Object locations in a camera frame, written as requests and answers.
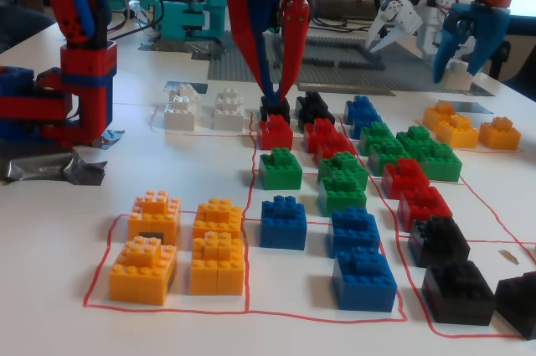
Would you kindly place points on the black lego block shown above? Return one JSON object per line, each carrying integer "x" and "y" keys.
{"x": 439, "y": 243}
{"x": 307, "y": 100}
{"x": 519, "y": 305}
{"x": 320, "y": 117}
{"x": 266, "y": 111}
{"x": 456, "y": 297}

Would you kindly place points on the grey lego baseplate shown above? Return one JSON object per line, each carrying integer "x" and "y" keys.
{"x": 326, "y": 75}

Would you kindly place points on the grey duct tape strip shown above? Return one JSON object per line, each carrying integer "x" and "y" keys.
{"x": 356, "y": 89}

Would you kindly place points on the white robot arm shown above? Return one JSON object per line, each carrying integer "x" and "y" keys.
{"x": 435, "y": 8}

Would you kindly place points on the red blue robot arm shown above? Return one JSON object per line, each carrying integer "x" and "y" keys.
{"x": 88, "y": 67}

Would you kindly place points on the green lego block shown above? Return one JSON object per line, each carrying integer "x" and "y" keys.
{"x": 387, "y": 157}
{"x": 414, "y": 136}
{"x": 341, "y": 199}
{"x": 280, "y": 171}
{"x": 374, "y": 134}
{"x": 341, "y": 167}
{"x": 439, "y": 163}

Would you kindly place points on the blue lego block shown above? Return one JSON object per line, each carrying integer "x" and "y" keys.
{"x": 356, "y": 102}
{"x": 354, "y": 232}
{"x": 282, "y": 226}
{"x": 364, "y": 285}
{"x": 366, "y": 119}

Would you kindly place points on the white lego block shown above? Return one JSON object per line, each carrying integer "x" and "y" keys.
{"x": 180, "y": 119}
{"x": 230, "y": 93}
{"x": 228, "y": 117}
{"x": 458, "y": 77}
{"x": 184, "y": 92}

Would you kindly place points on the grey duct tape patch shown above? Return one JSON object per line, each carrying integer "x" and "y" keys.
{"x": 201, "y": 48}

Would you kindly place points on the crumpled grey duct tape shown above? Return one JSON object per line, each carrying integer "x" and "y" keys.
{"x": 42, "y": 165}

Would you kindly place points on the black chair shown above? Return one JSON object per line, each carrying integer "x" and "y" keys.
{"x": 523, "y": 71}

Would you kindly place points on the person in dark clothes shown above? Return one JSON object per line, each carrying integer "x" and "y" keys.
{"x": 21, "y": 29}

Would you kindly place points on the yellow lego block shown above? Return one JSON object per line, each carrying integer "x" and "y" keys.
{"x": 218, "y": 215}
{"x": 155, "y": 215}
{"x": 437, "y": 117}
{"x": 500, "y": 136}
{"x": 218, "y": 268}
{"x": 138, "y": 276}
{"x": 458, "y": 134}

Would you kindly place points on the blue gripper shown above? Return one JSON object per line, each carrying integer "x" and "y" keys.
{"x": 475, "y": 17}

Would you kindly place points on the brown tape scrap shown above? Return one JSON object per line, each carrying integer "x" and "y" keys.
{"x": 508, "y": 257}

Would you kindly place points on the red blue gripper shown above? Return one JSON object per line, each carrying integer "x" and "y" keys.
{"x": 248, "y": 17}

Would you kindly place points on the red lego block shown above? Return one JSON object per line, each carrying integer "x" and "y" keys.
{"x": 314, "y": 134}
{"x": 404, "y": 180}
{"x": 274, "y": 134}
{"x": 337, "y": 148}
{"x": 423, "y": 209}

